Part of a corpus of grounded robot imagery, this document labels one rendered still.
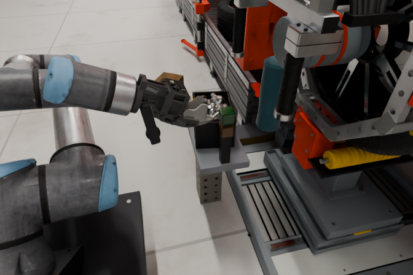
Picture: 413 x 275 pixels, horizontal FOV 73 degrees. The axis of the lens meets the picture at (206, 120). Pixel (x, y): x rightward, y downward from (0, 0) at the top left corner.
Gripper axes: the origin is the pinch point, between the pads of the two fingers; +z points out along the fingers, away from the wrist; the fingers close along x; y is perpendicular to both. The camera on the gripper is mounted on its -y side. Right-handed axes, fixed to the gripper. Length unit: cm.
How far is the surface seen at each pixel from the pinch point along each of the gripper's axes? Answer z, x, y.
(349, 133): 33.9, -12.1, 11.9
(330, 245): 63, -17, -32
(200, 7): 53, 173, 3
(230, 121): 10.3, 4.4, -1.2
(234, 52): 11.2, 21.5, 13.7
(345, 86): 43.1, 5.0, 19.2
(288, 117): 10.2, -13.4, 12.7
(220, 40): 57, 124, -6
